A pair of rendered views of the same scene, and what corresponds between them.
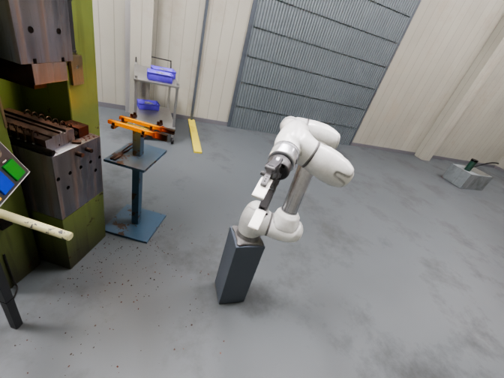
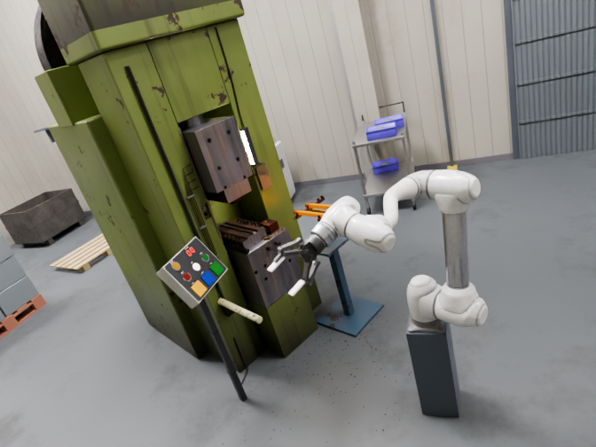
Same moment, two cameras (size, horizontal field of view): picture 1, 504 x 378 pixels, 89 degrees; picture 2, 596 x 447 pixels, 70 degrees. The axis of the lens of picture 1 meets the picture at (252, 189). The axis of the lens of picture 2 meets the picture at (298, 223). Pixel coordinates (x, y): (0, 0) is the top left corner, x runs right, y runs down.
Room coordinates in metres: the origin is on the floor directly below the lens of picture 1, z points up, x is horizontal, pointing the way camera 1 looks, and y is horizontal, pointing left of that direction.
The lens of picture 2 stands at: (-0.21, -1.13, 2.15)
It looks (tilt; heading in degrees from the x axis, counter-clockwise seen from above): 24 degrees down; 51
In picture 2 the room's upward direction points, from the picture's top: 17 degrees counter-clockwise
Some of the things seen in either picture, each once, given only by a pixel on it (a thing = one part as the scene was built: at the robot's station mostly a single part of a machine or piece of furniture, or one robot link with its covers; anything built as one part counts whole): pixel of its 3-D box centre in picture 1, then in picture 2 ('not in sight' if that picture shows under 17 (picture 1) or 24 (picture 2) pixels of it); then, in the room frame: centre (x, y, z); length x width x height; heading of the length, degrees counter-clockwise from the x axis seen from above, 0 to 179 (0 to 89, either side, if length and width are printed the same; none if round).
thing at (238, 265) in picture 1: (237, 265); (435, 364); (1.32, -0.06, 0.30); 0.20 x 0.20 x 0.60; 24
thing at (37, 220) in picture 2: not in sight; (45, 218); (1.24, 7.33, 0.34); 0.99 x 0.82 x 0.68; 24
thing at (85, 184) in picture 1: (41, 163); (253, 260); (1.31, 1.35, 0.69); 0.56 x 0.38 x 0.45; 88
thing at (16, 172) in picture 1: (13, 170); (215, 269); (0.82, 0.99, 1.01); 0.07 x 0.05 x 0.07; 23
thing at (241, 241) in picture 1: (247, 231); (427, 315); (1.34, -0.05, 0.63); 0.22 x 0.18 x 0.06; 24
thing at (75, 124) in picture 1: (75, 128); (269, 226); (1.42, 1.19, 0.95); 0.12 x 0.09 x 0.07; 88
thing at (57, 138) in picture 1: (26, 127); (237, 233); (1.25, 1.34, 0.96); 0.42 x 0.20 x 0.09; 88
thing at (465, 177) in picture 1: (475, 171); not in sight; (5.91, -4.70, 0.38); 0.78 x 0.62 x 0.75; 114
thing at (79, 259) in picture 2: not in sight; (96, 249); (1.27, 5.33, 0.05); 1.08 x 0.74 x 0.10; 11
